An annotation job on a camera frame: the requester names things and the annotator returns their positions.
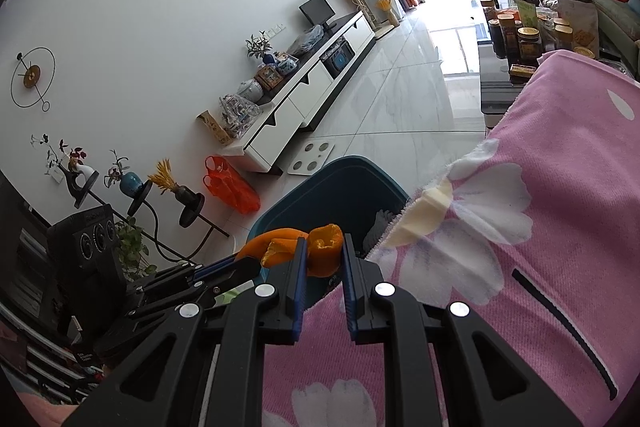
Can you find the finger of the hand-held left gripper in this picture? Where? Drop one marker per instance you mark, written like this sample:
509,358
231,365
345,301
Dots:
215,268
160,304

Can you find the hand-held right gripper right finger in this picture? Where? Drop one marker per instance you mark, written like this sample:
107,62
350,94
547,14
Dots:
350,302

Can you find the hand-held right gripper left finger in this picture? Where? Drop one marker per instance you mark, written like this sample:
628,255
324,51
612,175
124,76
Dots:
300,307

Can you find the green clear snack wrapper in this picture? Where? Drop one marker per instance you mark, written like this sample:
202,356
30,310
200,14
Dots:
235,293

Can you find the orange snack packet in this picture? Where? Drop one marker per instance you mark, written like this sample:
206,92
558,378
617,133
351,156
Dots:
325,247

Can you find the blue trash bin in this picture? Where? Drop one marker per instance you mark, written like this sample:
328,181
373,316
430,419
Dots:
340,192

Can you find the person's left forearm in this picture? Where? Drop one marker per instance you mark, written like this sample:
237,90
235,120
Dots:
47,412

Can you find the green leafy potted plant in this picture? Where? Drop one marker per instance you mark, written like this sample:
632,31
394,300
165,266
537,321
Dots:
132,249

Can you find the black three-tier plant stand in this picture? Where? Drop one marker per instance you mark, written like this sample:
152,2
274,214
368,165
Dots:
192,209

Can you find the blue vase with plant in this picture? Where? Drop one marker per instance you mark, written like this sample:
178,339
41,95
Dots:
131,183

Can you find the orange plastic bag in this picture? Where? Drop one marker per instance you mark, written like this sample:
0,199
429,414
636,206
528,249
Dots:
230,189

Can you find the black vase with yellow wheat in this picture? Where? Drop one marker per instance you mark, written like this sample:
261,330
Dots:
180,194

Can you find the white vase with red flowers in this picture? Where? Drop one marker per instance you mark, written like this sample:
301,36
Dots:
75,162

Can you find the grey slatted rack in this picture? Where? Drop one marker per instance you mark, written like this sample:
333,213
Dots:
45,357

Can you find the beige paper box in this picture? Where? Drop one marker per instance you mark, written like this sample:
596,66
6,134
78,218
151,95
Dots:
214,127

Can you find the white board with holes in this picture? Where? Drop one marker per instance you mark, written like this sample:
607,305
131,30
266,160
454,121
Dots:
310,157

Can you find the clear bag of items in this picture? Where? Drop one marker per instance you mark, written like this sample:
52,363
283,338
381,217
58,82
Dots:
240,114

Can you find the white porcelain jar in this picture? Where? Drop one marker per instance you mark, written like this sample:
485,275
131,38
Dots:
250,91

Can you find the white TV cabinet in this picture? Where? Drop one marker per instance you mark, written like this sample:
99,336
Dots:
300,102

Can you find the decorative patterned box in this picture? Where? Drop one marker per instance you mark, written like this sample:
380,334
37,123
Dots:
269,77

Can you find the blue-white porcelain jar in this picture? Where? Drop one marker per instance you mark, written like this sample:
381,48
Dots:
287,66

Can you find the black cabinet appliance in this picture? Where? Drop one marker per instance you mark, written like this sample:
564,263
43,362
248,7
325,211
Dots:
337,57

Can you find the grey plastic bag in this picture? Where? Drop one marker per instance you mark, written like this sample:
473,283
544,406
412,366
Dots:
306,41

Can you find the pink printed blanket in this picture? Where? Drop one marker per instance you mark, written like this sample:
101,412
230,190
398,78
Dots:
550,157

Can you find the black monitor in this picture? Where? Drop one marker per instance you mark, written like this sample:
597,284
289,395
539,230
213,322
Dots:
317,9

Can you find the cluster of food jars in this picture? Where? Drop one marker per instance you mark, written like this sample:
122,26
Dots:
510,37

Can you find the green packet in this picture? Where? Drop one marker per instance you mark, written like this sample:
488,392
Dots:
526,14

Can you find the beige snack bag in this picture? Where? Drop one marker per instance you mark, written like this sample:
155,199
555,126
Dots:
580,27

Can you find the green sofa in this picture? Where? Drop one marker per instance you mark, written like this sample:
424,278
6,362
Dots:
620,17

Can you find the round black wall clock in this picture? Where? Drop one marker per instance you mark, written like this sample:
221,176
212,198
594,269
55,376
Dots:
30,77

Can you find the white wall socket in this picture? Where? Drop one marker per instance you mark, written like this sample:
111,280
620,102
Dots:
274,29

